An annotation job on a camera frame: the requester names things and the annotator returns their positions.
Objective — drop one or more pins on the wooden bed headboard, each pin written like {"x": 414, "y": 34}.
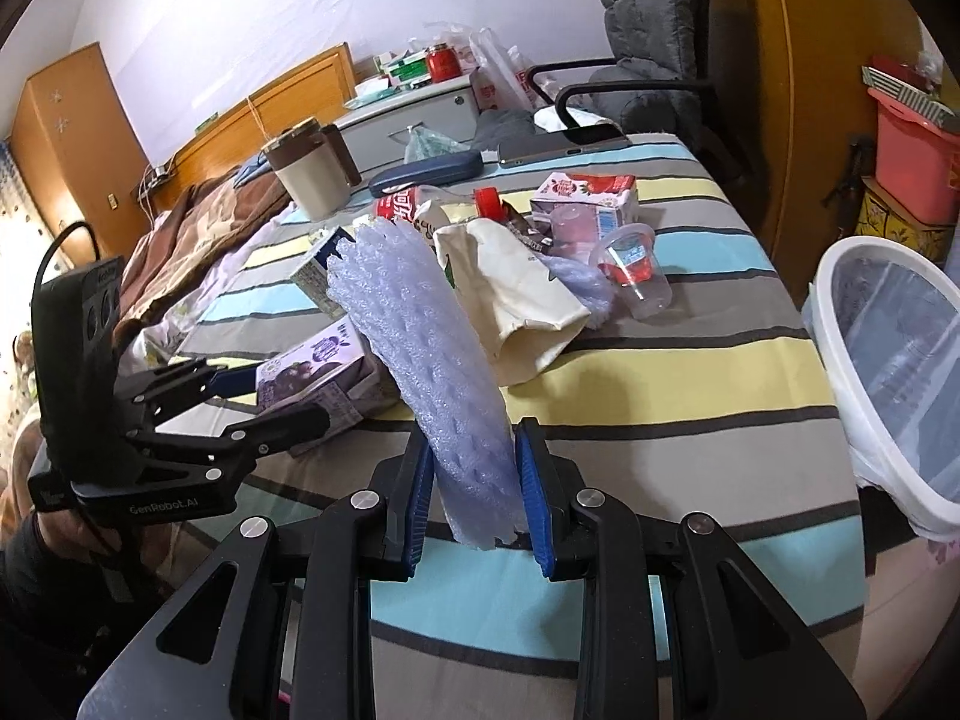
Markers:
{"x": 317, "y": 88}

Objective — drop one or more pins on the cream crumpled paper bag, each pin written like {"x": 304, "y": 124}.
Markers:
{"x": 522, "y": 314}

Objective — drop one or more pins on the pink plastic bucket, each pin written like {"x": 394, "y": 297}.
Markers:
{"x": 917, "y": 162}

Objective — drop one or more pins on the pink strawberry milk carton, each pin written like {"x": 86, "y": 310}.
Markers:
{"x": 583, "y": 209}

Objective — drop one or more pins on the dark blue glasses case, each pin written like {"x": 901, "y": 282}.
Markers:
{"x": 446, "y": 169}

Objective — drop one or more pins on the black tablet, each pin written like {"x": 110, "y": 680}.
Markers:
{"x": 572, "y": 142}

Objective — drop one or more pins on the yellow patterned box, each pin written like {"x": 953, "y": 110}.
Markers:
{"x": 883, "y": 216}

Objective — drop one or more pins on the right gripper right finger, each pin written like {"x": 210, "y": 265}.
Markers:
{"x": 737, "y": 648}

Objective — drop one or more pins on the white plastic bag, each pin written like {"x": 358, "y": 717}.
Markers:
{"x": 498, "y": 73}

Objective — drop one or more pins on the clear plastic cup red residue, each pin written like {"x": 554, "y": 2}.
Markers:
{"x": 626, "y": 257}

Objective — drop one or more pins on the white rimmed trash bin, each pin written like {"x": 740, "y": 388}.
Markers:
{"x": 884, "y": 320}

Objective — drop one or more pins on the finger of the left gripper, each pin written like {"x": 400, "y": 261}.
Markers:
{"x": 233, "y": 382}
{"x": 270, "y": 430}

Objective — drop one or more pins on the wooden wardrobe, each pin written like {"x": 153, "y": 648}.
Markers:
{"x": 789, "y": 73}

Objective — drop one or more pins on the beige brown lidded pitcher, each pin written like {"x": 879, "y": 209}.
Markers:
{"x": 314, "y": 164}

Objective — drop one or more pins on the striped tablecloth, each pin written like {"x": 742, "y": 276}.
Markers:
{"x": 718, "y": 405}

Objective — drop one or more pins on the small wooden cabinet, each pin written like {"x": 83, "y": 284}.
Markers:
{"x": 77, "y": 151}

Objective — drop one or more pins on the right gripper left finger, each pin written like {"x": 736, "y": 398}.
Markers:
{"x": 276, "y": 622}

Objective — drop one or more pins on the white bedside cabinet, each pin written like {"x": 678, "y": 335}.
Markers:
{"x": 377, "y": 135}

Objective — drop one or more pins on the grey chair cushion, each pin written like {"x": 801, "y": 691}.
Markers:
{"x": 651, "y": 41}

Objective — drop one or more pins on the brown blanket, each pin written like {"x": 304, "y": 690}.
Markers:
{"x": 208, "y": 221}

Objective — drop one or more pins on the folded blue clothes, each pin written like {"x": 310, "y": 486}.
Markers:
{"x": 256, "y": 166}

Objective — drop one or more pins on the red jar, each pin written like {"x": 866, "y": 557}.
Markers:
{"x": 443, "y": 63}

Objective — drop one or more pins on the black office chair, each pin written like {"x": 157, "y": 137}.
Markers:
{"x": 559, "y": 83}

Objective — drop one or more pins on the red cola bottle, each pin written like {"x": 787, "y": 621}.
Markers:
{"x": 426, "y": 206}

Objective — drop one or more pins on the purple milk carton box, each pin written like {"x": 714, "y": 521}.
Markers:
{"x": 335, "y": 369}

